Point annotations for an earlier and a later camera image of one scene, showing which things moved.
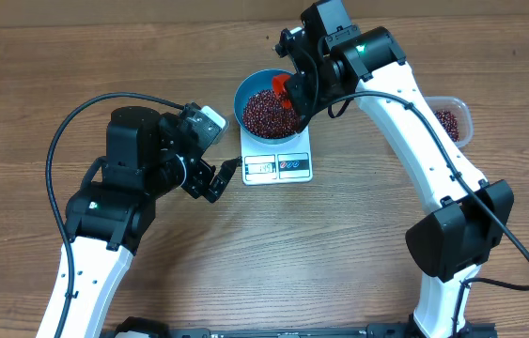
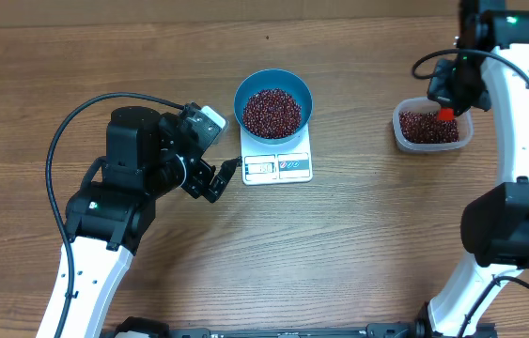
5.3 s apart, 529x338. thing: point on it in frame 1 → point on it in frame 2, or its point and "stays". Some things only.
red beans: [266, 115] stays
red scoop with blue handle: [277, 85] → [445, 114]
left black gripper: [199, 184] stays
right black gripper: [300, 89] → [442, 91]
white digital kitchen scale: [288, 161] stays
